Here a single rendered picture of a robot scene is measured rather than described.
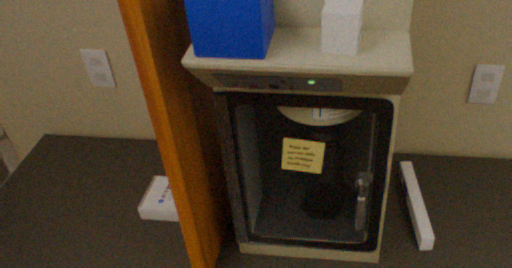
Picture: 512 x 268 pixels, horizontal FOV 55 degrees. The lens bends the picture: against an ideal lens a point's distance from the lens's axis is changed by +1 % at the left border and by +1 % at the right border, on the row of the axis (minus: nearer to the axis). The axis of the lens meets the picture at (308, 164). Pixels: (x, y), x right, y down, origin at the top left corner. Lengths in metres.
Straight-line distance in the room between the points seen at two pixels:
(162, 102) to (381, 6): 0.36
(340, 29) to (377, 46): 0.07
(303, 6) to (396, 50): 0.16
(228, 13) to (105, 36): 0.80
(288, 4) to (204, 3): 0.15
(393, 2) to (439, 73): 0.59
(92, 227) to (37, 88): 0.50
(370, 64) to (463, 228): 0.67
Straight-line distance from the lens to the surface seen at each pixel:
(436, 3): 1.24
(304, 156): 0.91
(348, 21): 0.68
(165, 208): 1.25
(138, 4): 0.73
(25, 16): 1.52
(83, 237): 1.31
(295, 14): 0.77
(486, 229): 1.27
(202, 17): 0.68
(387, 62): 0.69
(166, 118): 0.81
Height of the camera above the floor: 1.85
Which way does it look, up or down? 41 degrees down
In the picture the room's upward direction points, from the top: 1 degrees counter-clockwise
